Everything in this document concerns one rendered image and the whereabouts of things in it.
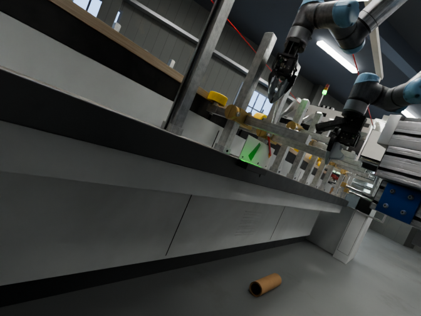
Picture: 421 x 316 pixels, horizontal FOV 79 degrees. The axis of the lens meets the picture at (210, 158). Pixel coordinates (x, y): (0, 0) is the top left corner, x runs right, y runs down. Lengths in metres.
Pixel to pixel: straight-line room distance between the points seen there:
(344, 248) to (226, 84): 4.49
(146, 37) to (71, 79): 5.28
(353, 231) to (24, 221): 3.27
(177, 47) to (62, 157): 5.64
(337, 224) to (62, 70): 3.44
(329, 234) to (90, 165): 3.38
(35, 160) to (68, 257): 0.50
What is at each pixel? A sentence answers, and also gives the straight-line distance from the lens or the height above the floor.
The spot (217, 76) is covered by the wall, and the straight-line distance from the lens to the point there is 6.43.
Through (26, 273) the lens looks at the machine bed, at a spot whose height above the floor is 0.13.
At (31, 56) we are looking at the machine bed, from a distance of 0.77.
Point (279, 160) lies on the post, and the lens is 1.34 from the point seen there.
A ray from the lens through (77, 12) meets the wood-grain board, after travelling 0.79.
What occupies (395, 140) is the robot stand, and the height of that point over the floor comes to 0.92.
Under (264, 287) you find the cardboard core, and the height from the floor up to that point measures 0.07.
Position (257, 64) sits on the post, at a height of 1.03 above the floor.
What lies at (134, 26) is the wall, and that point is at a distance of 6.04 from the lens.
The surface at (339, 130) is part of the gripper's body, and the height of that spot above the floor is 0.94.
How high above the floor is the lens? 0.72
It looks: 4 degrees down
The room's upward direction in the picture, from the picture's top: 23 degrees clockwise
